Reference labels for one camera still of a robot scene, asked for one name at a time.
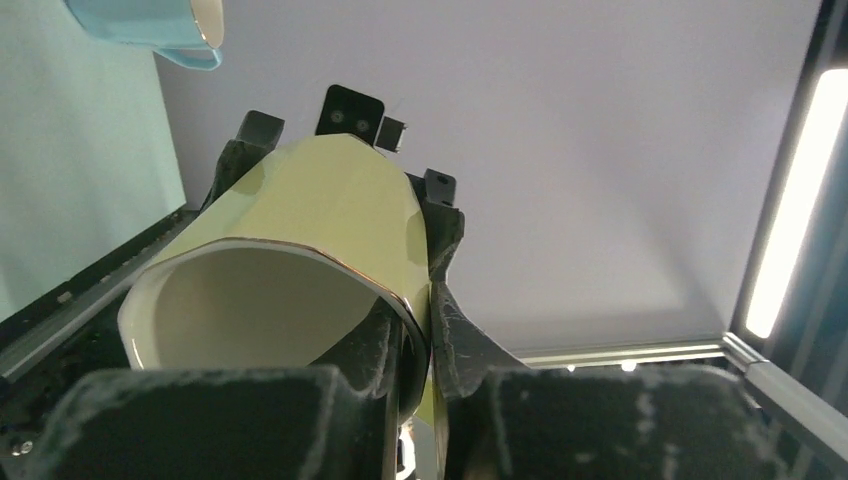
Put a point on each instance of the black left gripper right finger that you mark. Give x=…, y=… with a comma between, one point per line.
x=497, y=418

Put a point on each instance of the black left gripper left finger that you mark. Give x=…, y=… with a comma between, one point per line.
x=335, y=419

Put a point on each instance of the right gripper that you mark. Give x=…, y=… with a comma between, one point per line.
x=346, y=111

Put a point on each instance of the yellow-green mug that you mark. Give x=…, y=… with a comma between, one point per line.
x=284, y=264

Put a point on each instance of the light blue mug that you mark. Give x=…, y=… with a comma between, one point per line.
x=188, y=33

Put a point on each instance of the ceiling light strip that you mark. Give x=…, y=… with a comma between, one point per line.
x=808, y=166

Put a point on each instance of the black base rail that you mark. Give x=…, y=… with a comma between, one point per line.
x=68, y=332

